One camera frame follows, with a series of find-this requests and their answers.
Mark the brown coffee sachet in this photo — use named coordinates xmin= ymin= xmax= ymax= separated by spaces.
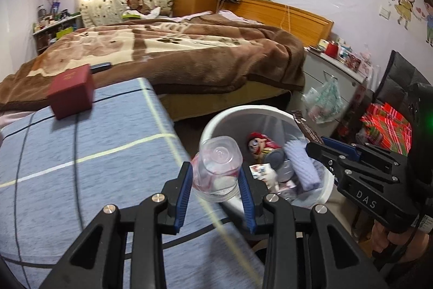
xmin=290 ymin=111 xmax=324 ymax=144

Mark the white trash bin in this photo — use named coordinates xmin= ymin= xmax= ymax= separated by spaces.
xmin=192 ymin=105 xmax=334 ymax=216

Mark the clear plastic cup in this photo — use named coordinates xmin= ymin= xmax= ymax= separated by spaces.
xmin=192 ymin=136 xmax=243 ymax=203

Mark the white wrapper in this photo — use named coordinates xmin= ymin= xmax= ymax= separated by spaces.
xmin=250 ymin=164 xmax=280 ymax=194

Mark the brown patterned blanket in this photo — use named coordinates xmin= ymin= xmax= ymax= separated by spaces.
xmin=1 ymin=15 xmax=305 ymax=111

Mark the red cup on cabinet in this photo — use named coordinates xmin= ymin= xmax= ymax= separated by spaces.
xmin=324 ymin=41 xmax=340 ymax=59

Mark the black chair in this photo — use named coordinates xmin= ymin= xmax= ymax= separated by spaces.
xmin=373 ymin=50 xmax=429 ymax=118

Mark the wooden headboard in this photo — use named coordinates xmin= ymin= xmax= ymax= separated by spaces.
xmin=222 ymin=0 xmax=334 ymax=47

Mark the white wall shelf unit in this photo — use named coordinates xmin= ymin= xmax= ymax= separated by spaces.
xmin=33 ymin=12 xmax=83 ymax=56

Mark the lilac foam net sleeve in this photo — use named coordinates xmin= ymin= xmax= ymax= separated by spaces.
xmin=283 ymin=139 xmax=322 ymax=191

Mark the blue checked table cloth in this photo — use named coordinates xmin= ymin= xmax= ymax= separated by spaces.
xmin=1 ymin=79 xmax=264 ymax=288

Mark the red plaid bag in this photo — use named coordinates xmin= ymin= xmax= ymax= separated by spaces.
xmin=360 ymin=103 xmax=412 ymax=155

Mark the black phone on bed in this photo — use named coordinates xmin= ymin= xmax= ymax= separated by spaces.
xmin=90 ymin=62 xmax=112 ymax=75

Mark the hanging plastic bag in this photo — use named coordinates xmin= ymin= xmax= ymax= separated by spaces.
xmin=302 ymin=77 xmax=345 ymax=124

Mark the right hand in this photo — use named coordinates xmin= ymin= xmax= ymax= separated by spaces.
xmin=371 ymin=221 xmax=429 ymax=262

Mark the brown teddy bear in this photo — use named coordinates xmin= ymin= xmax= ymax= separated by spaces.
xmin=126 ymin=0 xmax=151 ymax=15

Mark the grey drawer cabinet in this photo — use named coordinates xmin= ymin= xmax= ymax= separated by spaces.
xmin=292 ymin=46 xmax=370 ymax=127

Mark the dark red gift box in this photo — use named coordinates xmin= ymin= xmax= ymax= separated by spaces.
xmin=47 ymin=64 xmax=95 ymax=120

